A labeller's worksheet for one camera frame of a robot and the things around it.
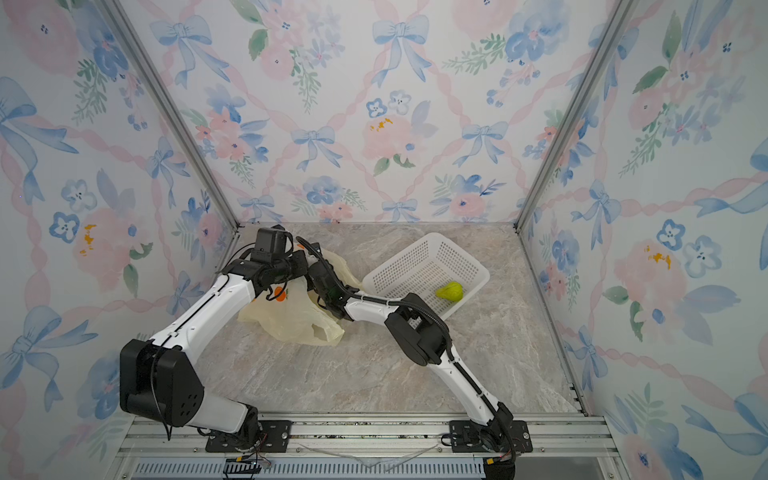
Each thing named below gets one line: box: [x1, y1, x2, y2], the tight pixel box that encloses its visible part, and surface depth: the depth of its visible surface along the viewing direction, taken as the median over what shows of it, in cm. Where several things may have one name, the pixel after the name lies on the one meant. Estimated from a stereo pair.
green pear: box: [435, 281, 464, 302], surface depth 97 cm
